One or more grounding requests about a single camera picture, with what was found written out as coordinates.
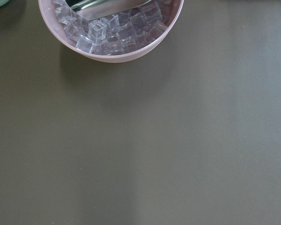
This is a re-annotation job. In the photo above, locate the clear ice cubes pile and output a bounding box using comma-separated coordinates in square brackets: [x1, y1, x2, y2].
[53, 0, 171, 56]

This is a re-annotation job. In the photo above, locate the silver metal scoop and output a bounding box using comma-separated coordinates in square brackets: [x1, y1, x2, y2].
[66, 0, 150, 21]

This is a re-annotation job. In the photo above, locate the pink bowl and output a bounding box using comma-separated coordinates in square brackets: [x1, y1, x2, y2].
[38, 0, 184, 63]

